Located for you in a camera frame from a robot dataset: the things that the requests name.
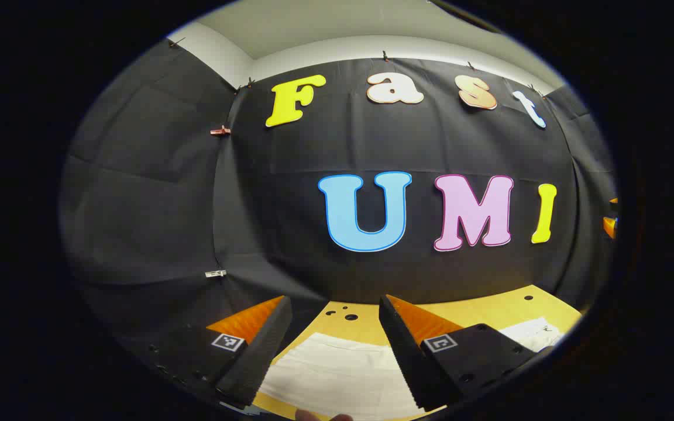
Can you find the white jeans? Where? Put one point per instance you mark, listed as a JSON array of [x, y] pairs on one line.
[[337, 374]]

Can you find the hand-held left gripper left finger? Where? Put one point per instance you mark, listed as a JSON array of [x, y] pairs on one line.
[[264, 351]]

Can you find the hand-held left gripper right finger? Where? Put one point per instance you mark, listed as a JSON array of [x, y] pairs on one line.
[[401, 351]]

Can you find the black backdrop cloth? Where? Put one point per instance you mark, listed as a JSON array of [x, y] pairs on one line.
[[167, 204]]

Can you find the red cloth clip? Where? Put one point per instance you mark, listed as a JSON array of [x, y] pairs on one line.
[[220, 130]]

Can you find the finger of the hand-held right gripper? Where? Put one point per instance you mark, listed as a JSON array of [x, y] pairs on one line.
[[609, 227]]

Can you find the white cloth clip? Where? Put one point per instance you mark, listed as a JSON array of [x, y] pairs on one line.
[[216, 273]]

